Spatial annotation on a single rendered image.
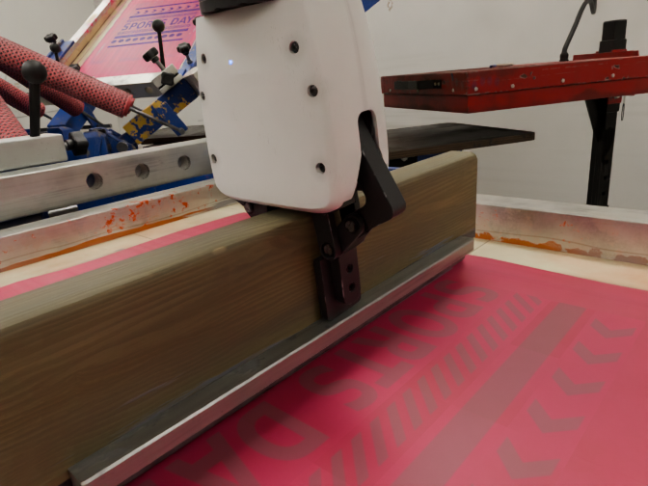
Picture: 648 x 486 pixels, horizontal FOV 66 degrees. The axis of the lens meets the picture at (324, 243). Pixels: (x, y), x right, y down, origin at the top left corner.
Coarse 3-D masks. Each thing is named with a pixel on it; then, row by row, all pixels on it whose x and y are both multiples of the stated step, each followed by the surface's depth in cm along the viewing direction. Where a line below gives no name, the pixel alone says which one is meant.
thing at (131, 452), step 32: (448, 256) 38; (384, 288) 33; (320, 320) 29; (352, 320) 30; (288, 352) 26; (224, 384) 24; (256, 384) 24; (160, 416) 22; (192, 416) 22; (128, 448) 20; (160, 448) 21; (96, 480) 19
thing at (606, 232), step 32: (160, 192) 68; (192, 192) 68; (32, 224) 56; (64, 224) 56; (96, 224) 59; (128, 224) 62; (160, 224) 65; (480, 224) 50; (512, 224) 48; (544, 224) 46; (576, 224) 44; (608, 224) 42; (640, 224) 41; (0, 256) 52; (32, 256) 54; (608, 256) 43; (640, 256) 41
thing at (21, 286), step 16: (64, 272) 51; (80, 272) 51; (0, 288) 48; (16, 288) 48; (32, 288) 47; (576, 464) 22; (592, 464) 22; (560, 480) 21; (576, 480) 21; (592, 480) 21; (608, 480) 21; (624, 480) 21
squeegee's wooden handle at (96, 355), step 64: (448, 192) 39; (192, 256) 22; (256, 256) 25; (384, 256) 33; (0, 320) 17; (64, 320) 18; (128, 320) 20; (192, 320) 22; (256, 320) 25; (0, 384) 17; (64, 384) 19; (128, 384) 21; (192, 384) 23; (0, 448) 17; (64, 448) 19
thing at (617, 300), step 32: (224, 224) 64; (128, 256) 54; (480, 256) 46; (512, 288) 39; (544, 288) 39; (576, 288) 38; (608, 288) 38; (640, 352) 29; (640, 384) 27; (608, 416) 25; (640, 416) 24; (576, 448) 23; (608, 448) 23; (640, 448) 22; (640, 480) 21
